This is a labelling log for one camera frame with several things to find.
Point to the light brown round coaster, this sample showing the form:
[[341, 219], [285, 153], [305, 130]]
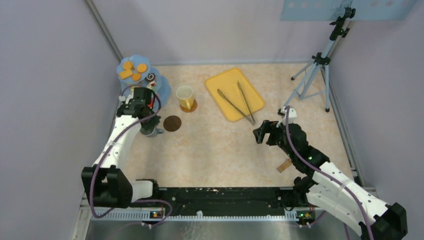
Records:
[[188, 106]]

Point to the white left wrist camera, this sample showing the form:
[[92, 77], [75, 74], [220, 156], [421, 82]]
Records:
[[125, 99]]

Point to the square orange biscuit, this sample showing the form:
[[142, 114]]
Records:
[[125, 74]]

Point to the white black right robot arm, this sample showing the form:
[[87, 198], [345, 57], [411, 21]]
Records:
[[326, 187]]

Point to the grey handled mug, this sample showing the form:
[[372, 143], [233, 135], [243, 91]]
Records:
[[150, 129]]

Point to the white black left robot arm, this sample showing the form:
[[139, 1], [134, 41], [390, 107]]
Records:
[[105, 183]]

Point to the yellow handled cream mug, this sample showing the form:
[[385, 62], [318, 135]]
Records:
[[184, 93]]

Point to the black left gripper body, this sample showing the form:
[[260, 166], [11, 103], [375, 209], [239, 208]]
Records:
[[152, 122]]

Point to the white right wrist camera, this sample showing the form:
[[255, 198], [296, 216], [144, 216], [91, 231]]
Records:
[[288, 116]]

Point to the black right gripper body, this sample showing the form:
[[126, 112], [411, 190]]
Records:
[[287, 149]]

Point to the blue three-tier cake stand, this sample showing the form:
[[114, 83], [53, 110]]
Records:
[[163, 88]]

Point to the yellow serving tray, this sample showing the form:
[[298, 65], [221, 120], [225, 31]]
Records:
[[238, 89]]

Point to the small wooden block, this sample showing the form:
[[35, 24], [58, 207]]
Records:
[[285, 165]]

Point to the green cream puff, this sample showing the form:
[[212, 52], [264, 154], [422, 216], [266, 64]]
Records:
[[152, 86]]

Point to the round orange biscuit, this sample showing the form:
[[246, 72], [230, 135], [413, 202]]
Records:
[[127, 65], [142, 68], [136, 77]]

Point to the dark brown round coaster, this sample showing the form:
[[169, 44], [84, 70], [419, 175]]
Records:
[[172, 123]]

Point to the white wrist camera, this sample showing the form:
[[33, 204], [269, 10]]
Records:
[[288, 116], [125, 99]]

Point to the chocolate swirl roll cake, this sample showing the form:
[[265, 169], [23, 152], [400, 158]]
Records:
[[151, 77]]

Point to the round orange biscuit top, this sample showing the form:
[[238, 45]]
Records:
[[142, 68]]

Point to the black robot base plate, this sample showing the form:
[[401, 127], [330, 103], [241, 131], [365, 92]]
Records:
[[226, 201]]

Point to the blue camera tripod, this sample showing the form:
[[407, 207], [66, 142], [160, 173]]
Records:
[[320, 62]]

